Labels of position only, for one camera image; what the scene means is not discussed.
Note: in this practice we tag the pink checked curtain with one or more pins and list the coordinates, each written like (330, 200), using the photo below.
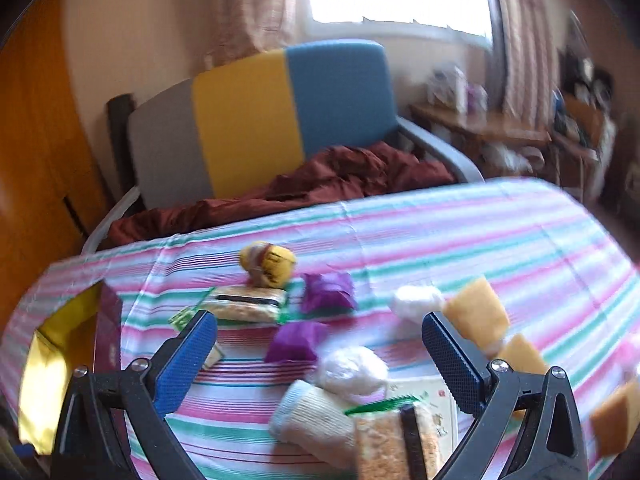
(246, 27)

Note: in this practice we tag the white knitted sock roll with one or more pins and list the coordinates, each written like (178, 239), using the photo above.
(315, 420)

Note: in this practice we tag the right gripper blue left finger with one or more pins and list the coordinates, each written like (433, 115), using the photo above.
(89, 443)

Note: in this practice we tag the wooden side desk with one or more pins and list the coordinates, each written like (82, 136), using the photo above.
(474, 131)

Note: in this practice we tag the purple snack packet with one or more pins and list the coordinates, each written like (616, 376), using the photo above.
(333, 290)
(296, 342)

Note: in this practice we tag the yellow sock ball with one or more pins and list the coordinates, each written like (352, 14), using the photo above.
(267, 265)

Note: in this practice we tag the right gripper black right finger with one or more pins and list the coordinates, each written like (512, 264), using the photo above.
(549, 444)

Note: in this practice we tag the striped bed sheet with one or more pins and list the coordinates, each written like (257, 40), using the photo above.
(567, 286)

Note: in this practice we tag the wooden wardrobe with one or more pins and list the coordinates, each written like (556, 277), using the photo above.
(52, 192)

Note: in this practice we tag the maroon blanket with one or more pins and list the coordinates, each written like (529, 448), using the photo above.
(335, 174)

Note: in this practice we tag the white medicine box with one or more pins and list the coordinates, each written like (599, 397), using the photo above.
(433, 392)

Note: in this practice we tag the gold interior storage box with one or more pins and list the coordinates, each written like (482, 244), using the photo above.
(84, 331)

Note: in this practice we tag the white plastic wrap ball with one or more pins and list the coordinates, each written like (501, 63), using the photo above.
(413, 302)

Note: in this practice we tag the white appliance box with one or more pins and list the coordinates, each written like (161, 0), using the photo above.
(446, 88)

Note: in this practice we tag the yellow sponge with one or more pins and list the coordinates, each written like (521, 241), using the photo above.
(522, 356)
(478, 315)
(616, 420)

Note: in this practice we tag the cracker packet green trim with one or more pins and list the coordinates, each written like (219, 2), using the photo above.
(237, 303)

